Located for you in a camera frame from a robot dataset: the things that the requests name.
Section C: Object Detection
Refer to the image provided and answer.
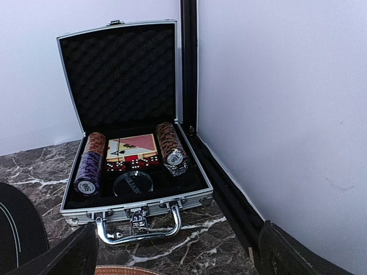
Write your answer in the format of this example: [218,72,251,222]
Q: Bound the aluminium poker case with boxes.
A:
[57,19,213,246]

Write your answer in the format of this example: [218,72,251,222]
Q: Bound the black corner frame post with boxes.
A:
[179,1,264,256]

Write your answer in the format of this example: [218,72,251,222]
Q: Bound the red dice row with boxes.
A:
[106,155,159,172]

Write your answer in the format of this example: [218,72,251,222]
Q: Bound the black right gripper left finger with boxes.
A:
[1,222,98,274]

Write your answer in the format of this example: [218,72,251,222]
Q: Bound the patterned ceramic plate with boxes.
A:
[95,266,151,275]

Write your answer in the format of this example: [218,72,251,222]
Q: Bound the round black poker mat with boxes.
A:
[1,183,49,274]

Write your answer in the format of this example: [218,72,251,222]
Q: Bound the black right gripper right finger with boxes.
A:
[259,221,349,275]

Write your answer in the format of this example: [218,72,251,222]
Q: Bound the boxed card deck in case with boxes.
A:
[106,134,157,162]

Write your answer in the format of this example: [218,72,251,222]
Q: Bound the purple and orange chip roll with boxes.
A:
[73,132,106,197]

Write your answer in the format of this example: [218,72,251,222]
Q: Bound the brown chip roll in case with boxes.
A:
[155,122,189,176]

